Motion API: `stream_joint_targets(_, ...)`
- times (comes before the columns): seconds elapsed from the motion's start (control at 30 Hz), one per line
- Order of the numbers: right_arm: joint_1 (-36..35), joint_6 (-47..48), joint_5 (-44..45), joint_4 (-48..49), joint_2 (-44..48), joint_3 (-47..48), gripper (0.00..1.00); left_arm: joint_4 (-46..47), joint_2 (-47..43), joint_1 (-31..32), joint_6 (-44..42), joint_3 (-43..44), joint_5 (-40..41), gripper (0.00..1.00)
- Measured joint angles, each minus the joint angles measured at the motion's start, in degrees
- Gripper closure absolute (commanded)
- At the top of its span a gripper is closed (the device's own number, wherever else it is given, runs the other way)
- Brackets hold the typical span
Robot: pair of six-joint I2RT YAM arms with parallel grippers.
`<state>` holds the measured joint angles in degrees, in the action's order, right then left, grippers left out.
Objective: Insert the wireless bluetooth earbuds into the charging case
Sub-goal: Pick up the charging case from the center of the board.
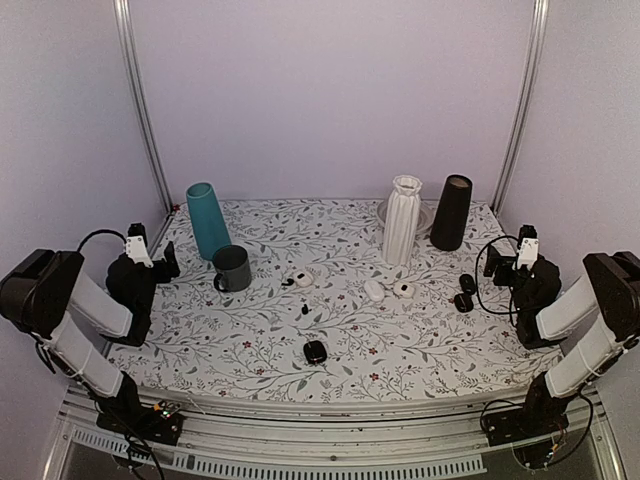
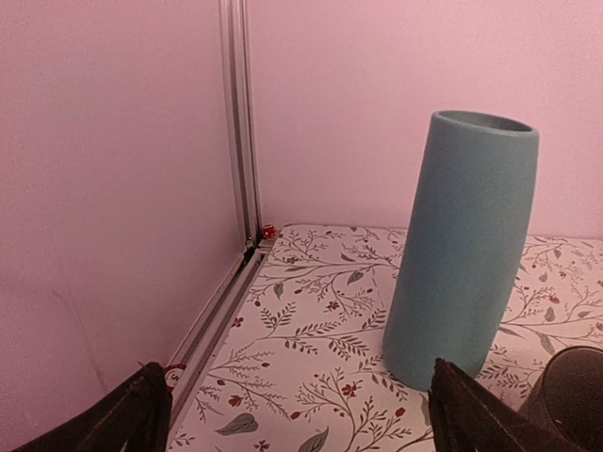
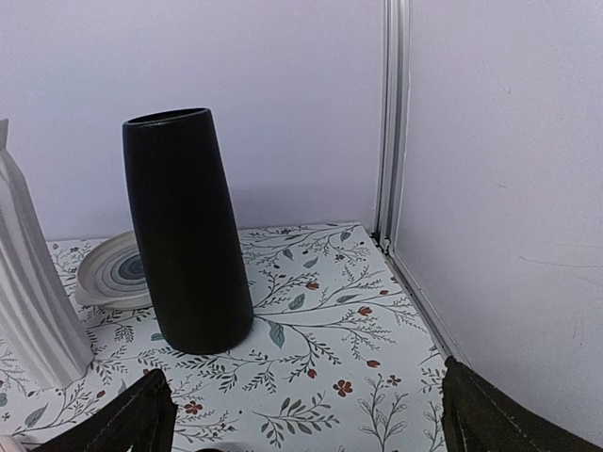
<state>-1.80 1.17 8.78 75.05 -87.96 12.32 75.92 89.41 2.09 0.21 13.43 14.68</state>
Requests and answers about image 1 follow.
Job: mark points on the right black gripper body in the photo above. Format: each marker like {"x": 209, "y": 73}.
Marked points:
{"x": 505, "y": 261}

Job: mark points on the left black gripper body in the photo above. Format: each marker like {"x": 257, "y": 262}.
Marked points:
{"x": 165, "y": 272}

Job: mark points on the black glossy charging case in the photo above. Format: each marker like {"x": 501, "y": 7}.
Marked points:
{"x": 314, "y": 352}

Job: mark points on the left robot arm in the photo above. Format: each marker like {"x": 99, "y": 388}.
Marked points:
{"x": 41, "y": 296}

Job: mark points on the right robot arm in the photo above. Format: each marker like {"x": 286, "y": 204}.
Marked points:
{"x": 546, "y": 316}

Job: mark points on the black earbud case rear right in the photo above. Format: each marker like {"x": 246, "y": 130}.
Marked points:
{"x": 467, "y": 284}

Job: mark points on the black open earbud case right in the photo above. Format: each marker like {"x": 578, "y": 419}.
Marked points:
{"x": 463, "y": 302}

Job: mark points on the open white earbud case right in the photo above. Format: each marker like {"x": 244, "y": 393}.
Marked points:
{"x": 403, "y": 290}

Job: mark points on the open white earbud case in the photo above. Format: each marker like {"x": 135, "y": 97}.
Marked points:
{"x": 303, "y": 278}
{"x": 403, "y": 290}

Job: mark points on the closed white earbud case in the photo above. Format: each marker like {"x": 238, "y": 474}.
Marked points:
{"x": 374, "y": 291}

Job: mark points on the open white earbud case left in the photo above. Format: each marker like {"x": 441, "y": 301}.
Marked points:
{"x": 303, "y": 278}

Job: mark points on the teal tapered vase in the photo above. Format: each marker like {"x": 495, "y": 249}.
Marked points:
{"x": 208, "y": 224}

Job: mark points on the black tapered vase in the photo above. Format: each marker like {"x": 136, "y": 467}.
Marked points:
{"x": 451, "y": 216}

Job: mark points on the dark grey mug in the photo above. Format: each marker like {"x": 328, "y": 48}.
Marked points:
{"x": 232, "y": 266}

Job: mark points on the white round plate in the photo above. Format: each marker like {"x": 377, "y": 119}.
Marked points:
{"x": 425, "y": 218}

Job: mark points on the white ribbed vase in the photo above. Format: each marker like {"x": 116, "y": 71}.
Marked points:
{"x": 402, "y": 214}

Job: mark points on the floral patterned table mat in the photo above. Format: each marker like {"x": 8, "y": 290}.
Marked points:
{"x": 325, "y": 319}

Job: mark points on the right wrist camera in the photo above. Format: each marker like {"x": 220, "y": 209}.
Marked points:
{"x": 527, "y": 247}

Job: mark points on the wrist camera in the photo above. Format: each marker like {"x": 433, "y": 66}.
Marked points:
{"x": 527, "y": 247}
{"x": 136, "y": 245}

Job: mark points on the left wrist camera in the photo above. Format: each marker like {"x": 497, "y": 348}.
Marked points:
{"x": 136, "y": 245}

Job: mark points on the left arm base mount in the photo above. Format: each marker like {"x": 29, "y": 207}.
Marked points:
{"x": 146, "y": 423}

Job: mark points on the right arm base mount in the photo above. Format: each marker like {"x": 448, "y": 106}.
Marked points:
{"x": 521, "y": 423}

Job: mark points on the aluminium front rail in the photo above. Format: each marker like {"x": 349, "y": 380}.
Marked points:
{"x": 433, "y": 438}

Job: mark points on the right aluminium frame post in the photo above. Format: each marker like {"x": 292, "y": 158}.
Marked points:
{"x": 533, "y": 56}

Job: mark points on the aluminium frame post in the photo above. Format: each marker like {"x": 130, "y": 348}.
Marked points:
{"x": 533, "y": 56}
{"x": 125, "y": 31}

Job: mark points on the left aluminium frame post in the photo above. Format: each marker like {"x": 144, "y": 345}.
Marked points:
{"x": 125, "y": 31}

